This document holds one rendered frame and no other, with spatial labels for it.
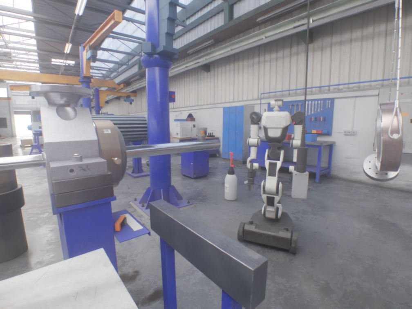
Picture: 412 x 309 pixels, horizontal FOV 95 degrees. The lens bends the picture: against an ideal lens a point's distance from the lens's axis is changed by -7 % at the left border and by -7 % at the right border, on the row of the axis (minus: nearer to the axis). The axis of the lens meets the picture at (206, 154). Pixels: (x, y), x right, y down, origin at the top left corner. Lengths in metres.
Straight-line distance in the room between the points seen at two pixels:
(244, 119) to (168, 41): 3.89
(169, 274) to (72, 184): 0.62
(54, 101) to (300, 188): 1.19
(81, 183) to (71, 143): 0.18
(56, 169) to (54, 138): 0.16
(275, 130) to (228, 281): 1.67
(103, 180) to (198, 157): 3.87
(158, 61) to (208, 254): 2.64
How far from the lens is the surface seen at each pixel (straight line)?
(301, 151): 1.01
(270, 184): 2.15
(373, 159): 1.70
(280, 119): 2.13
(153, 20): 3.28
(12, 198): 2.52
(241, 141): 6.32
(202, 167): 4.73
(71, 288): 0.63
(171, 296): 1.23
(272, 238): 2.23
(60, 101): 1.13
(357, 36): 5.76
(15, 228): 2.65
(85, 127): 1.00
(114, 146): 1.05
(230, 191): 3.39
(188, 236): 0.81
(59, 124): 1.01
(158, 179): 3.08
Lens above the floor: 1.25
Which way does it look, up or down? 9 degrees down
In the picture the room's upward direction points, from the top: straight up
